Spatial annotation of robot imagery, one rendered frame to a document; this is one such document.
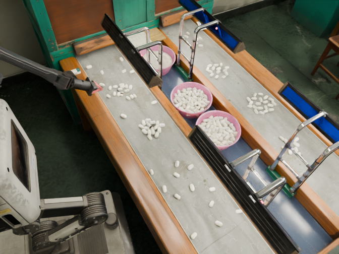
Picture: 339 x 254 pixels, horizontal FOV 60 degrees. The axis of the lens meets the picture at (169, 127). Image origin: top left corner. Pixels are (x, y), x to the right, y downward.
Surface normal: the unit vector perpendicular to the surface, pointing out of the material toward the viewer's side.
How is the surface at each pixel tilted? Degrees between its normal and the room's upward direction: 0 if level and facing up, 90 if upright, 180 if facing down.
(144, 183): 0
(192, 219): 0
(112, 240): 0
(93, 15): 90
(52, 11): 90
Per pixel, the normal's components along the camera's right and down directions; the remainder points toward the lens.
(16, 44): 0.48, 0.72
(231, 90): 0.04, -0.59
